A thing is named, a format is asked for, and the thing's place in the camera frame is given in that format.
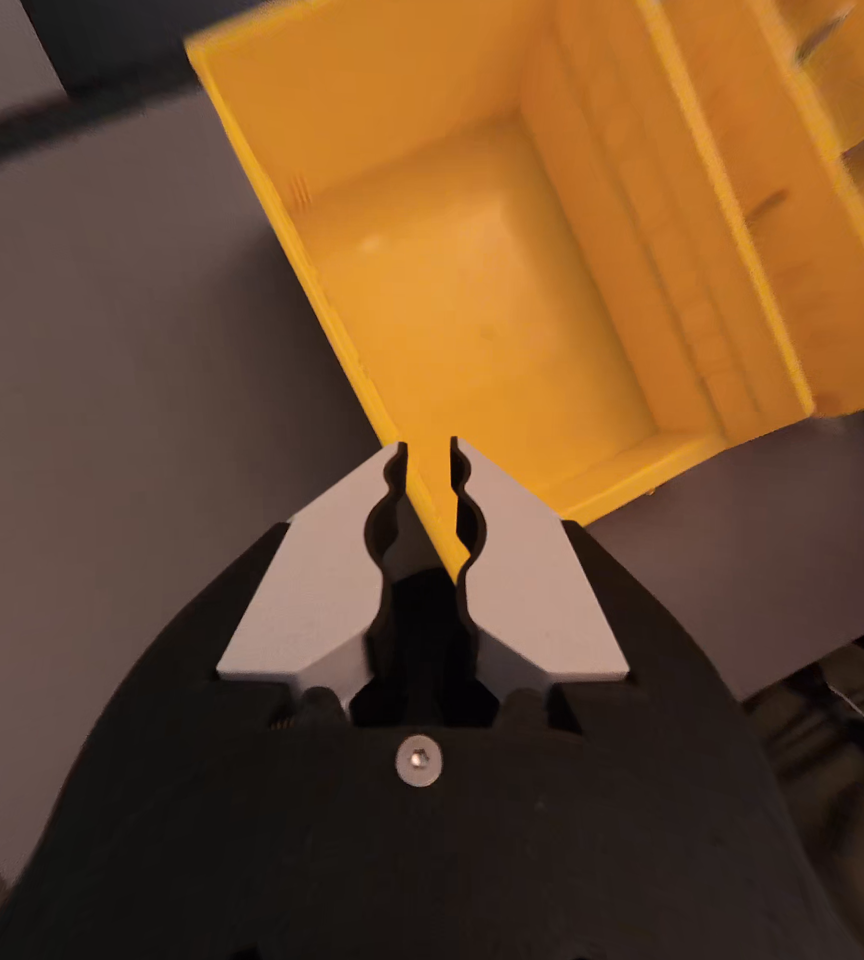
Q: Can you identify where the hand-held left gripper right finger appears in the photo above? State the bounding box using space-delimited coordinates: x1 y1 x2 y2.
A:
432 435 631 706

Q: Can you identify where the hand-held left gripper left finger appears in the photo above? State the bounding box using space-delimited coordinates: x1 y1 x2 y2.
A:
216 441 412 714

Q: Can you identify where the yellow divided plastic bin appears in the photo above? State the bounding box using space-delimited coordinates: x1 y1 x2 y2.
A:
657 0 864 417

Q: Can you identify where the black flat pad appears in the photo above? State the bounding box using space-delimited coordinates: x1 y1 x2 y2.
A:
23 0 268 100

